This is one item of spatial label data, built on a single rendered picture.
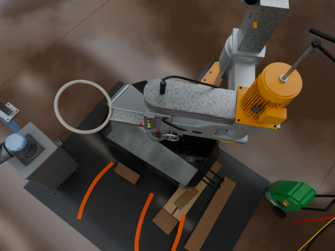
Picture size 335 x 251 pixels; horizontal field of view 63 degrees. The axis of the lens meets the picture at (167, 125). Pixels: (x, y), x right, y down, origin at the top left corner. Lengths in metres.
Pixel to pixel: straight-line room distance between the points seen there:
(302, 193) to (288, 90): 1.79
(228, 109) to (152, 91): 0.53
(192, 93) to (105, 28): 2.71
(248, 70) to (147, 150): 1.23
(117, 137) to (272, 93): 1.75
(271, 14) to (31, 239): 3.23
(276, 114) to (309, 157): 2.39
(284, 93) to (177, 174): 1.49
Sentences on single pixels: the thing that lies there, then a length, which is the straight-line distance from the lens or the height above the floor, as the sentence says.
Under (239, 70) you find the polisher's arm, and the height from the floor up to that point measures 1.47.
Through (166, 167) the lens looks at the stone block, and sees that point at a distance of 2.76.
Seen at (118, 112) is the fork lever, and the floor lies 1.08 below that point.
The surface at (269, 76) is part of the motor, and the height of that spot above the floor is 2.10.
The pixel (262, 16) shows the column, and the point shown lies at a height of 1.96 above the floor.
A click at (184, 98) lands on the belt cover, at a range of 1.90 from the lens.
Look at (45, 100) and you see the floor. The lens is 3.98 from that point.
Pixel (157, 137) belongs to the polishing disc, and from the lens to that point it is 2.64.
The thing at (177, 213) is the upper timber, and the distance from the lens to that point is 3.20.
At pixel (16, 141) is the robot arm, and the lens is 2.60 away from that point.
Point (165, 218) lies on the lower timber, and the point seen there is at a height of 0.12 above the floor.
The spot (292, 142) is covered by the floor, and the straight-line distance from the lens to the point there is 4.02.
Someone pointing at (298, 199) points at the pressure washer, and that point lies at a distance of 3.22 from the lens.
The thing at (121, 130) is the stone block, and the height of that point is 0.72.
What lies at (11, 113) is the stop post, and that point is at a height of 0.01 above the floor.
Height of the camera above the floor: 3.40
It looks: 70 degrees down
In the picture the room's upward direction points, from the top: 11 degrees clockwise
